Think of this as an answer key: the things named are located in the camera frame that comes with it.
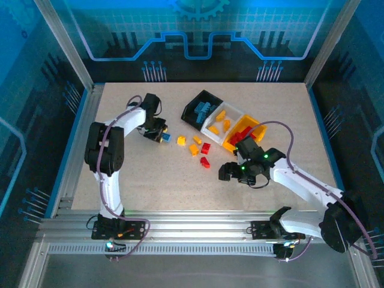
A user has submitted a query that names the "black plastic bin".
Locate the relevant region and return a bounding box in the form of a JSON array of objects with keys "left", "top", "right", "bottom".
[{"left": 181, "top": 89, "right": 224, "bottom": 132}]

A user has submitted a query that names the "white plastic bin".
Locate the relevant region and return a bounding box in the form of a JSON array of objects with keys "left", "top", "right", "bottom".
[{"left": 200, "top": 101, "right": 245, "bottom": 147}]

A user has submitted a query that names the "yellow plastic bin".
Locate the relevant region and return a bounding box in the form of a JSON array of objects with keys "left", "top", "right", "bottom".
[{"left": 221, "top": 113, "right": 268, "bottom": 152}]

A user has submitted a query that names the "blue table edge strip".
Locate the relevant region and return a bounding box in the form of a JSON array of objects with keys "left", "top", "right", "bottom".
[
  {"left": 44, "top": 88, "right": 91, "bottom": 217},
  {"left": 308, "top": 88, "right": 346, "bottom": 193}
]

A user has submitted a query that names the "black connector box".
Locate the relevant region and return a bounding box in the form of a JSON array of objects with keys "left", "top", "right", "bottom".
[
  {"left": 103, "top": 239, "right": 128, "bottom": 262},
  {"left": 273, "top": 242, "right": 296, "bottom": 261}
]

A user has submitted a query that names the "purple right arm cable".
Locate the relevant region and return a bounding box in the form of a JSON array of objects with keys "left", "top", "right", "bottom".
[{"left": 248, "top": 120, "right": 378, "bottom": 262}]

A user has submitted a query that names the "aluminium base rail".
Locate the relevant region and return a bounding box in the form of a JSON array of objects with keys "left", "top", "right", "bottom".
[{"left": 37, "top": 209, "right": 361, "bottom": 242}]

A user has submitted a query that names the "aluminium side rail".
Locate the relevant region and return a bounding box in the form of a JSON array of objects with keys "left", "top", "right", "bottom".
[{"left": 50, "top": 85, "right": 105, "bottom": 218}]

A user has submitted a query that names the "slotted grey cable duct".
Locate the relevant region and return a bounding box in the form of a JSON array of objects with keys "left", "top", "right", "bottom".
[{"left": 46, "top": 242, "right": 278, "bottom": 257}]

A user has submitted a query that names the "aluminium frame post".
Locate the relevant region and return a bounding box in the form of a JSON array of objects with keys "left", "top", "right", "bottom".
[
  {"left": 32, "top": 0, "right": 97, "bottom": 92},
  {"left": 304, "top": 0, "right": 362, "bottom": 89}
]

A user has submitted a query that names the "aluminium frame leg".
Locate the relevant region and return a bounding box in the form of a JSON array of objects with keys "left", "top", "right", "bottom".
[
  {"left": 17, "top": 239, "right": 50, "bottom": 288},
  {"left": 347, "top": 251, "right": 380, "bottom": 288}
]

